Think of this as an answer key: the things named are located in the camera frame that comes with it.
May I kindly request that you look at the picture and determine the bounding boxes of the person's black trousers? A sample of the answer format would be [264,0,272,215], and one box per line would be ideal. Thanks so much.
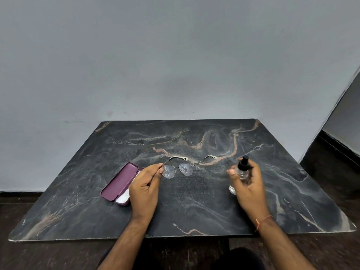
[211,246,266,270]

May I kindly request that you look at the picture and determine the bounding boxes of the person's right hand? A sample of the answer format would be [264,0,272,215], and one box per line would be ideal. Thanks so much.
[226,159,272,222]

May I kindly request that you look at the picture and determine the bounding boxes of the maroon glasses case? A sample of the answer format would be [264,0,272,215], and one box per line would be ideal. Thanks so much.
[100,162,146,207]

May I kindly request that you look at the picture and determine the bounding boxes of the person's left forearm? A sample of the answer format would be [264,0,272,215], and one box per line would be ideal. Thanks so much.
[97,217,150,270]

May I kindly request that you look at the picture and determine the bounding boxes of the person's left hand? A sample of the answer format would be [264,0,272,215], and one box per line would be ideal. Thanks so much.
[128,163,165,222]

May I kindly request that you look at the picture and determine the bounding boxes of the black skirting board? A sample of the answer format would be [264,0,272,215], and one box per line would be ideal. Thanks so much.
[319,130,360,166]
[0,189,44,204]

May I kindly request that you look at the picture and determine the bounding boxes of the white cleaning cloth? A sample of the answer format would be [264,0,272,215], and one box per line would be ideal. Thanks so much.
[115,170,141,206]

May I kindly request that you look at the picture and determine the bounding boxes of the metal-framed eyeglasses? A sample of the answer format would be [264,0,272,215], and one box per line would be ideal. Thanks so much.
[159,155,219,180]

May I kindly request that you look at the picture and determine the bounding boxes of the person's right forearm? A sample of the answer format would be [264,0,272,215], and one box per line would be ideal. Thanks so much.
[257,216,317,270]

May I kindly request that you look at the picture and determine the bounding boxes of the orange thread bracelet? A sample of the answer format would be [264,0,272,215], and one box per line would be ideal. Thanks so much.
[254,215,273,233]

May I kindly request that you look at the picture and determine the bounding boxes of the clear spray bottle black cap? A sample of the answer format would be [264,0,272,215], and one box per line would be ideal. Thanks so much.
[229,155,251,195]

